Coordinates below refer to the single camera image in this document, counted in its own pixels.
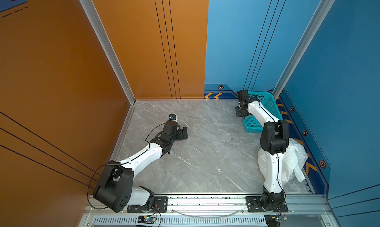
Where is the teal plastic basket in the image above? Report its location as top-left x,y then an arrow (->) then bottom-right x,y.
242,91 -> 283,133

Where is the white plastic bag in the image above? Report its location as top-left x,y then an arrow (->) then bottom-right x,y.
258,138 -> 308,184

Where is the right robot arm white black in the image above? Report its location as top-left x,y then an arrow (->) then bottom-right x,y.
236,90 -> 289,212

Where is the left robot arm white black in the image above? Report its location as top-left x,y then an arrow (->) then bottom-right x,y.
92,114 -> 188,213

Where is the left green circuit board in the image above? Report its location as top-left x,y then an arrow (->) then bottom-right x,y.
137,215 -> 157,227

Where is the right circuit board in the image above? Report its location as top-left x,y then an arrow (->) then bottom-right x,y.
264,215 -> 288,227

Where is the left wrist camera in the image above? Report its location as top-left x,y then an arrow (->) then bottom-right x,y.
168,114 -> 178,122

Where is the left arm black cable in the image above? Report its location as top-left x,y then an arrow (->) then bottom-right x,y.
86,122 -> 167,210

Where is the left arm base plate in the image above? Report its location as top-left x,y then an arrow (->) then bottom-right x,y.
127,196 -> 168,213

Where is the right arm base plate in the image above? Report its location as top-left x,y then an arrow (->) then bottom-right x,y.
245,196 -> 289,213

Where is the aluminium mounting rail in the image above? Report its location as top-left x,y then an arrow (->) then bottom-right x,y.
79,193 -> 339,227

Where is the right aluminium corner post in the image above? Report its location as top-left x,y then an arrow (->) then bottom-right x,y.
272,0 -> 335,100

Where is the aluminium corner post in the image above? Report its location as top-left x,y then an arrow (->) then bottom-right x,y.
79,0 -> 136,105
272,0 -> 335,100

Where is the left aluminium corner post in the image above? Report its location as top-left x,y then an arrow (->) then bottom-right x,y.
79,0 -> 136,105

